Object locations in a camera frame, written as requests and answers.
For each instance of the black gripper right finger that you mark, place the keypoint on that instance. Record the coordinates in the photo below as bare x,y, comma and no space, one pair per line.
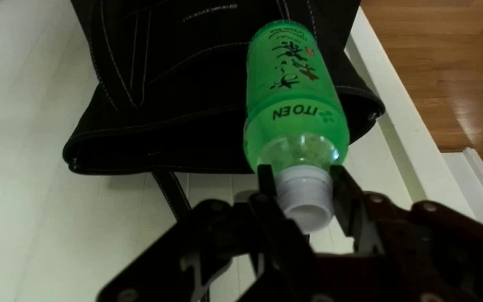
437,251

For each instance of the black shoulder bag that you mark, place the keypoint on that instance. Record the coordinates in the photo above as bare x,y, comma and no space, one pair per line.
186,84

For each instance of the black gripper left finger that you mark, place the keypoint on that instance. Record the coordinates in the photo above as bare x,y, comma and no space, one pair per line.
226,245

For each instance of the green tea bottle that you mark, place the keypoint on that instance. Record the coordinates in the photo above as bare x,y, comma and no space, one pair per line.
293,94

